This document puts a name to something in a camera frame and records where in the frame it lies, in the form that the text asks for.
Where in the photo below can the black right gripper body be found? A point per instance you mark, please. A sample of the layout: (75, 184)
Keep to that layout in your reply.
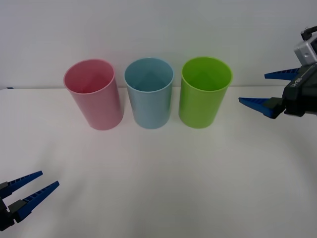
(303, 96)

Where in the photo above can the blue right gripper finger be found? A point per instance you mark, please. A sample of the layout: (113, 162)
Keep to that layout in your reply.
(284, 74)
(265, 105)

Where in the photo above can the pale blue plastic bin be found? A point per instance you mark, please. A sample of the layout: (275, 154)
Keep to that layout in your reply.
(151, 109)

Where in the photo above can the pink plastic bin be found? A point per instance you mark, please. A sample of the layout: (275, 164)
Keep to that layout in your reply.
(99, 109)

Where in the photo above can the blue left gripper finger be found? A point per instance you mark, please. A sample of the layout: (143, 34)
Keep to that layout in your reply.
(22, 181)
(34, 199)

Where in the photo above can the green plastic bin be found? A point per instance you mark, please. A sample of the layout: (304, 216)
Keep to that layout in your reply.
(200, 109)

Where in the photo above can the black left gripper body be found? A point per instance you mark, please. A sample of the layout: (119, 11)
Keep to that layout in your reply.
(4, 215)

